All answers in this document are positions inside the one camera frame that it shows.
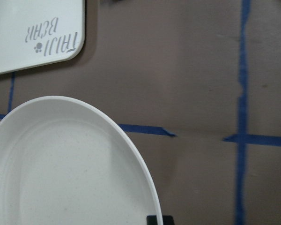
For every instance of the white bear tray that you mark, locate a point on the white bear tray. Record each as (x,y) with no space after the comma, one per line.
(34,33)

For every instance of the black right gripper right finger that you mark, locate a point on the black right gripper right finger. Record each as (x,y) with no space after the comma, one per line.
(168,220)

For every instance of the cream round plate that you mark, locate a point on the cream round plate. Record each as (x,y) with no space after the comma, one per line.
(64,162)

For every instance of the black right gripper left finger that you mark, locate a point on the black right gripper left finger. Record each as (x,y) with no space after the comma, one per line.
(151,220)

